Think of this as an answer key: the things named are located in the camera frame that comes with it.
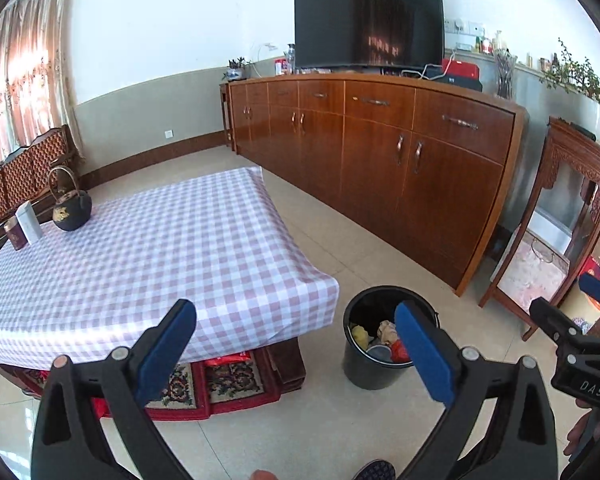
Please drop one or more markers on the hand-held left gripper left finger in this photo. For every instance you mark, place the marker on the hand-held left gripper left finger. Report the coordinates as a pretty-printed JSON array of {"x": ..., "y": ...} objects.
[{"x": 167, "y": 350}]

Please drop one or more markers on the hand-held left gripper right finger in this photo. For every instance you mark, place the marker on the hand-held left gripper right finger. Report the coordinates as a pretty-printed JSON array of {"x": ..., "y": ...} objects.
[{"x": 425, "y": 355}]

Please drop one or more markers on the red and beige cloth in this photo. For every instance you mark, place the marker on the red and beige cloth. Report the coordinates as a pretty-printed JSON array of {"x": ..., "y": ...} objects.
[{"x": 387, "y": 332}]

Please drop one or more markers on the blue cup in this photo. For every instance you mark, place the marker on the blue cup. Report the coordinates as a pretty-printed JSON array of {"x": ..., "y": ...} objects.
[{"x": 380, "y": 354}]

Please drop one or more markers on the black plastic bucket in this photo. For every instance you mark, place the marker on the black plastic bucket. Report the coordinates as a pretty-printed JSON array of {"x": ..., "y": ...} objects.
[{"x": 360, "y": 370}]

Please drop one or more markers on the yellow cloth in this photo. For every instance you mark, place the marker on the yellow cloth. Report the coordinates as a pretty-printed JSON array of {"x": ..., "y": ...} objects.
[{"x": 360, "y": 337}]

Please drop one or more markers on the person's right forearm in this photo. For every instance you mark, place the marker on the person's right forearm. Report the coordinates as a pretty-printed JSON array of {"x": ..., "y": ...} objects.
[{"x": 595, "y": 465}]

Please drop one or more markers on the person's right hand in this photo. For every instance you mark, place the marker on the person's right hand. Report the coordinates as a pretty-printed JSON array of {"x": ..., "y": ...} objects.
[{"x": 585, "y": 432}]

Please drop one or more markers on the red patterned floor mat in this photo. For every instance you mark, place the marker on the red patterned floor mat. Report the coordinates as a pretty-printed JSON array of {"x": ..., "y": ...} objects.
[
  {"x": 240, "y": 382},
  {"x": 180, "y": 390}
]

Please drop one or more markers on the floral framed panel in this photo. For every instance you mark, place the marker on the floral framed panel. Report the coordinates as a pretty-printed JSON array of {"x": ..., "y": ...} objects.
[{"x": 530, "y": 270}]

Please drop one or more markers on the red packet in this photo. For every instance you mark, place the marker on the red packet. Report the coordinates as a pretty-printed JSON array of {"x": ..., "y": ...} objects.
[{"x": 227, "y": 358}]

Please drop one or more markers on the pink checkered tablecloth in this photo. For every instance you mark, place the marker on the pink checkered tablecloth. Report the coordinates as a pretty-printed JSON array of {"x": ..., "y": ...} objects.
[{"x": 155, "y": 260}]

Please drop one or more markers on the blue patterned slipper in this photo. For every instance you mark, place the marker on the blue patterned slipper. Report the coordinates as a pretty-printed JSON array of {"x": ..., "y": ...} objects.
[{"x": 375, "y": 471}]

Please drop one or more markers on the carved wooden stand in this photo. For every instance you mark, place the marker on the carved wooden stand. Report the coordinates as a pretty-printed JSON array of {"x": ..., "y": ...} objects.
[{"x": 570, "y": 152}]

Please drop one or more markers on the black handbag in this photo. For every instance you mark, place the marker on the black handbag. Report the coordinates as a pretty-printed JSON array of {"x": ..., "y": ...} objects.
[{"x": 72, "y": 212}]

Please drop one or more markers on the dark red tin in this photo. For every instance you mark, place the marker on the dark red tin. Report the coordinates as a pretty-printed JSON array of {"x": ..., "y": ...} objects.
[{"x": 14, "y": 235}]

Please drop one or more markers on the wooden sideboard cabinet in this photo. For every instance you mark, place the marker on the wooden sideboard cabinet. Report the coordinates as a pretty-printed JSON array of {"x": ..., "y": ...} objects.
[{"x": 370, "y": 160}]

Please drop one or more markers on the leafy branch plant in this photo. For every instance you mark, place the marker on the leafy branch plant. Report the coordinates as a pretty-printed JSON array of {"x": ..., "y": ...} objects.
[{"x": 580, "y": 77}]

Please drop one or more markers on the wooden bench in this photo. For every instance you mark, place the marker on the wooden bench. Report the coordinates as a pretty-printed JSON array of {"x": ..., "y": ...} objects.
[{"x": 25, "y": 175}]

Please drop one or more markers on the glass vase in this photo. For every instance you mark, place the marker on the glass vase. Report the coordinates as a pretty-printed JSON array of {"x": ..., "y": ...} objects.
[{"x": 505, "y": 77}]

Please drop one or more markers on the black box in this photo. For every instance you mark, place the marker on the black box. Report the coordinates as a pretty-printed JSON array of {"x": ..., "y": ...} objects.
[{"x": 455, "y": 82}]

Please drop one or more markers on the red box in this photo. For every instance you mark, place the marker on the red box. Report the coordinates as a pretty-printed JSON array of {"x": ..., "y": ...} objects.
[{"x": 460, "y": 68}]

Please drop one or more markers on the row of small bottles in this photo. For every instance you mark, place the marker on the row of small bottles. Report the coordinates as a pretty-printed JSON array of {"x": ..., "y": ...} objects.
[{"x": 490, "y": 44}]

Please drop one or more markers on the small potted plant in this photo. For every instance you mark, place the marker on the small potted plant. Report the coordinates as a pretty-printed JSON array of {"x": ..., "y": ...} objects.
[{"x": 235, "y": 71}]

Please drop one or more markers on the red white can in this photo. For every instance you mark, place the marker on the red white can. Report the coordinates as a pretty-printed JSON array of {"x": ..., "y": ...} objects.
[{"x": 280, "y": 67}]

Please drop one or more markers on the pink floral curtain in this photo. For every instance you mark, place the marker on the pink floral curtain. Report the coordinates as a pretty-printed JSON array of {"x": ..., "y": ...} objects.
[{"x": 25, "y": 75}]

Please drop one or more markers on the glass bottle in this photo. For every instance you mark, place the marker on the glass bottle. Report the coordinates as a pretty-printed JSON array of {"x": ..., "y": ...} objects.
[{"x": 290, "y": 60}]

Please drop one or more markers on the black flat television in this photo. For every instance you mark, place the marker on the black flat television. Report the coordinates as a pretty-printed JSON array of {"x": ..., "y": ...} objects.
[{"x": 370, "y": 15}]

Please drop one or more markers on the white wall outlets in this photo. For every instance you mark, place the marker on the white wall outlets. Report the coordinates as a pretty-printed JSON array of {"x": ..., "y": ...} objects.
[{"x": 462, "y": 26}]

